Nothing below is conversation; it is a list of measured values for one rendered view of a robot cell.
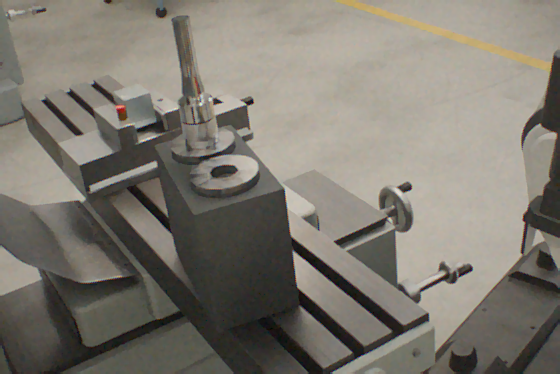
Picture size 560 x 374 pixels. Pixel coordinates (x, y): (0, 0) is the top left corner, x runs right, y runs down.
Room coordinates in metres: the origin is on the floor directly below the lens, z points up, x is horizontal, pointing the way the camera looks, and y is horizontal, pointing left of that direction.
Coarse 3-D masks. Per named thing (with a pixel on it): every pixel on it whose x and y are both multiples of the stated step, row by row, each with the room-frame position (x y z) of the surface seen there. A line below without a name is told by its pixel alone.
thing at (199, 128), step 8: (184, 112) 0.95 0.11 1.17; (192, 112) 0.94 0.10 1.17; (200, 112) 0.94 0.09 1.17; (208, 112) 0.95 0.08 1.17; (184, 120) 0.95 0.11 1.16; (192, 120) 0.94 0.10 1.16; (200, 120) 0.94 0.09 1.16; (208, 120) 0.95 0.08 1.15; (184, 128) 0.95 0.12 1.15; (192, 128) 0.94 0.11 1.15; (200, 128) 0.94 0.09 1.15; (208, 128) 0.95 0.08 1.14; (216, 128) 0.96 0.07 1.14; (184, 136) 0.96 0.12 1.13; (192, 136) 0.94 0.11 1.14; (200, 136) 0.94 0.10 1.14; (208, 136) 0.94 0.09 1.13; (216, 136) 0.95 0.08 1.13; (192, 144) 0.94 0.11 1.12; (200, 144) 0.94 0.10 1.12; (208, 144) 0.94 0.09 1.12
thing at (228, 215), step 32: (224, 128) 1.00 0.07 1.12; (160, 160) 0.96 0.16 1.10; (192, 160) 0.92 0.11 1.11; (224, 160) 0.90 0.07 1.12; (256, 160) 0.91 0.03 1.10; (192, 192) 0.85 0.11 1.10; (224, 192) 0.82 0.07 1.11; (256, 192) 0.83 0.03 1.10; (192, 224) 0.81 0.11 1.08; (224, 224) 0.80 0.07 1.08; (256, 224) 0.82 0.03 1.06; (288, 224) 0.83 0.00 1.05; (192, 256) 0.86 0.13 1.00; (224, 256) 0.80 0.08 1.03; (256, 256) 0.81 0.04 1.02; (288, 256) 0.83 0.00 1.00; (224, 288) 0.80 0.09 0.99; (256, 288) 0.81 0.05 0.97; (288, 288) 0.83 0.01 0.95; (224, 320) 0.80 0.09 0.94
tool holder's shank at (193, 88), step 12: (180, 24) 0.95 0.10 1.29; (180, 36) 0.95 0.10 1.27; (192, 36) 0.96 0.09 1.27; (180, 48) 0.95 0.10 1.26; (192, 48) 0.96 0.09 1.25; (180, 60) 0.96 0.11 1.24; (192, 60) 0.95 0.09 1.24; (192, 72) 0.95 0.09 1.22; (192, 84) 0.95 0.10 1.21; (192, 96) 0.95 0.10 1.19
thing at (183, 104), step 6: (204, 96) 0.97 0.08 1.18; (210, 96) 0.96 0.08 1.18; (180, 102) 0.96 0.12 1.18; (186, 102) 0.95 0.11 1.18; (192, 102) 0.95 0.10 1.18; (198, 102) 0.95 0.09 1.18; (204, 102) 0.95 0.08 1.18; (210, 102) 0.95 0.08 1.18; (180, 108) 0.95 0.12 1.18; (186, 108) 0.94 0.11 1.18; (192, 108) 0.94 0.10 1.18; (198, 108) 0.94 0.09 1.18; (204, 108) 0.94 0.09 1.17
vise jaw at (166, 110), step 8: (152, 96) 1.38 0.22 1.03; (160, 96) 1.37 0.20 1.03; (160, 104) 1.33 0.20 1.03; (168, 104) 1.33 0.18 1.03; (176, 104) 1.32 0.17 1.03; (160, 112) 1.30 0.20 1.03; (168, 112) 1.30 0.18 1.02; (176, 112) 1.30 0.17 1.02; (160, 120) 1.30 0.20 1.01; (168, 120) 1.29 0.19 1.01; (176, 120) 1.30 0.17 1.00; (168, 128) 1.29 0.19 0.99
